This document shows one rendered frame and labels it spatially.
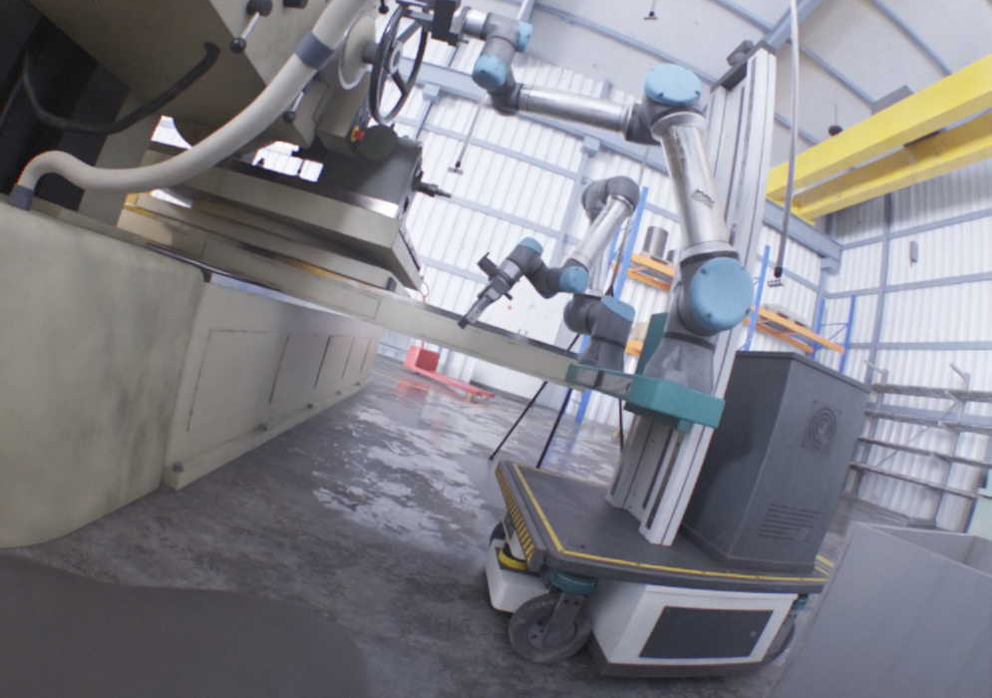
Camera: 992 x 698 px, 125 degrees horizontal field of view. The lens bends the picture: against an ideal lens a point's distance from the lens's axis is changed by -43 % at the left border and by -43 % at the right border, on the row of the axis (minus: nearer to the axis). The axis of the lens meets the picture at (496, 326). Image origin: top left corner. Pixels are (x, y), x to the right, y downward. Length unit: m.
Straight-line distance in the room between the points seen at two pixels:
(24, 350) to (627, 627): 1.21
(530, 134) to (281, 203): 8.22
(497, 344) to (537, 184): 7.64
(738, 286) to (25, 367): 1.20
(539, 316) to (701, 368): 7.14
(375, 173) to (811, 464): 1.57
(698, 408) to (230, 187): 1.57
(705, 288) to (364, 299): 1.19
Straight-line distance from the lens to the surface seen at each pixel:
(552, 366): 1.64
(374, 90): 1.13
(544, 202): 9.02
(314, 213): 1.56
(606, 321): 1.37
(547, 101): 1.10
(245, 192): 1.68
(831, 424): 1.24
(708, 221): 0.83
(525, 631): 1.04
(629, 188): 1.45
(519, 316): 7.91
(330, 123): 1.43
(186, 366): 1.28
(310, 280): 1.69
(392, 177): 1.60
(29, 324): 0.87
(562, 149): 9.55
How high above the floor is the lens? 0.63
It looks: 4 degrees up
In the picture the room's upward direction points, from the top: 18 degrees clockwise
